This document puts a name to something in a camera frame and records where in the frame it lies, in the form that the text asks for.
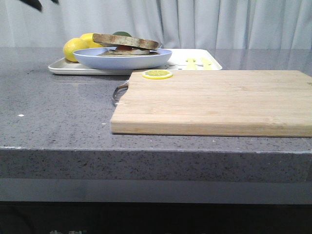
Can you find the white rectangular tray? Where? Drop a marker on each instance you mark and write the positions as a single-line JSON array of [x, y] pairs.
[[177, 61]]

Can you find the rear yellow lemon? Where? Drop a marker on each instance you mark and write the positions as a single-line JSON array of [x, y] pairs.
[[88, 38]]

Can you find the yellow lemon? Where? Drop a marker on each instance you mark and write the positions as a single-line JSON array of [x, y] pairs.
[[88, 38], [71, 46]]

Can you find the grey curtain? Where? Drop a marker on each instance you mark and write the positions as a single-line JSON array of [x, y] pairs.
[[213, 24]]

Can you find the light blue plate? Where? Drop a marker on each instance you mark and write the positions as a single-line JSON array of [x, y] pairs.
[[92, 58]]

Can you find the left yellow utensil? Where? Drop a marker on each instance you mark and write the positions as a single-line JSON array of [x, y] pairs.
[[191, 65]]

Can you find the green lime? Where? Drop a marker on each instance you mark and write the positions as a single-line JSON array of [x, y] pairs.
[[122, 33]]

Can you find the fried egg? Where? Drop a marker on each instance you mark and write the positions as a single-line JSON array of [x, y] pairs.
[[129, 50]]

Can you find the metal cutting board handle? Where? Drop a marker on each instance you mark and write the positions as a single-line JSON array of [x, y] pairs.
[[119, 92]]

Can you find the lemon slice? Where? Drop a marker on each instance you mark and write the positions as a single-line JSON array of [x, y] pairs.
[[157, 74]]

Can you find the wooden cutting board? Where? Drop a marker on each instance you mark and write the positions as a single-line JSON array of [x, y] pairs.
[[257, 103]]

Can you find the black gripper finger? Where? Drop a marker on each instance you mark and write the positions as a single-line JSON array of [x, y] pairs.
[[33, 3]]

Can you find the front yellow lemon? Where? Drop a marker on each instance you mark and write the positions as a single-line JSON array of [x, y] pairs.
[[71, 46]]

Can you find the bread slice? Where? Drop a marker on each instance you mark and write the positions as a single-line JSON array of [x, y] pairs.
[[108, 54], [108, 39]]

